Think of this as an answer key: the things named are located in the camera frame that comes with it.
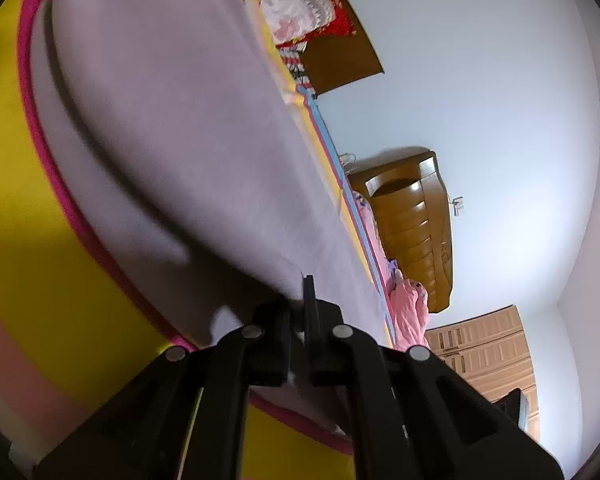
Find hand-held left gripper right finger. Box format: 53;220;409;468
302;275;566;480

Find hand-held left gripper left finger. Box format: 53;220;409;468
32;301;294;480

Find purple pants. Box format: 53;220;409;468
30;0;389;442

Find pink bed sheet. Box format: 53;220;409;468
355;195;397;293

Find padded wooden headboard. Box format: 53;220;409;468
349;149;455;314

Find light wooden wardrobe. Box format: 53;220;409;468
424;305;540;443

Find dark box-shaped object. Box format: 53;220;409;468
495;388;530;432

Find plaid cloth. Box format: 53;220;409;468
280;47;317;99

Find dark flat wooden headboard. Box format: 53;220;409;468
302;0;385;97

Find colourful striped blanket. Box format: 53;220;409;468
0;0;397;480

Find red pillow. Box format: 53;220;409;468
275;0;359;52

